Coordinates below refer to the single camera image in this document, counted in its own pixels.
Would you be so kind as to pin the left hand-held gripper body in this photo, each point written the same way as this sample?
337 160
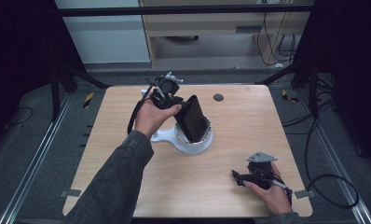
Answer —
165 93

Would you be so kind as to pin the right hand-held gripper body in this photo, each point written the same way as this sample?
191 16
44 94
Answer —
261 171

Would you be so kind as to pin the black wallet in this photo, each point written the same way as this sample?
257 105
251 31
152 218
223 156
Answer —
193 119

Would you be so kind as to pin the white bowl with silver rim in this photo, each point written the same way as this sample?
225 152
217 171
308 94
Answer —
209 130

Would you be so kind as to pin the person's right hand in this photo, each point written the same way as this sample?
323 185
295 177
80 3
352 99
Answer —
275 197

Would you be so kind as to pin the person's left hand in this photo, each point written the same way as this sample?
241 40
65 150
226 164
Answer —
149 119

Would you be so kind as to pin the round dark table grommet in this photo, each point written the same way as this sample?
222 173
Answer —
218 97

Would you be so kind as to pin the grey tape piece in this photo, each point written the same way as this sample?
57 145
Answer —
305 194
71 193

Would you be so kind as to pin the white cabinet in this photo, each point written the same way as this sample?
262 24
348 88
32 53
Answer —
109 40

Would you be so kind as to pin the yellow and black tape strip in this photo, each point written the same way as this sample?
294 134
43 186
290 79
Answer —
88 100
288 96

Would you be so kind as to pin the light wooden desk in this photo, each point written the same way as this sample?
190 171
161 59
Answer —
205 25

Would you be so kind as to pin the black metal stand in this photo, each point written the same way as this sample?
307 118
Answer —
55 93
313 93

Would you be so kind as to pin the black curtain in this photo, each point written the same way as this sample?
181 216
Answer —
354 77
19 62

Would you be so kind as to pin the aluminium floor rail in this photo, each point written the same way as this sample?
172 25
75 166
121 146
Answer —
34 158
339 168

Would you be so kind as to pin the black horizontal frame bar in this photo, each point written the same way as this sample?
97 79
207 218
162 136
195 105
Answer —
186 10

